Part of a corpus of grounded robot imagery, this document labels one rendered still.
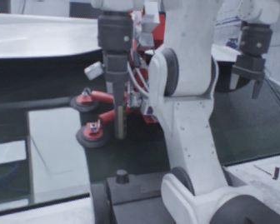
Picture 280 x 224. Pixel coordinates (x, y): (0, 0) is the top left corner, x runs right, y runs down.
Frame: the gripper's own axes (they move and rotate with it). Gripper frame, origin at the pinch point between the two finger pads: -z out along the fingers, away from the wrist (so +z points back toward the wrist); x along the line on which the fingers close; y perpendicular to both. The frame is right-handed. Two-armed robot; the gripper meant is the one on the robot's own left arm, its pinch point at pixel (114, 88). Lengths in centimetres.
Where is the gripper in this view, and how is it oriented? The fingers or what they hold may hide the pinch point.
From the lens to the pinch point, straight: 59.7
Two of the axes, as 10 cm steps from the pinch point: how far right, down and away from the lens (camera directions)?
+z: 0.6, -9.2, -3.9
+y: -9.6, 0.6, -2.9
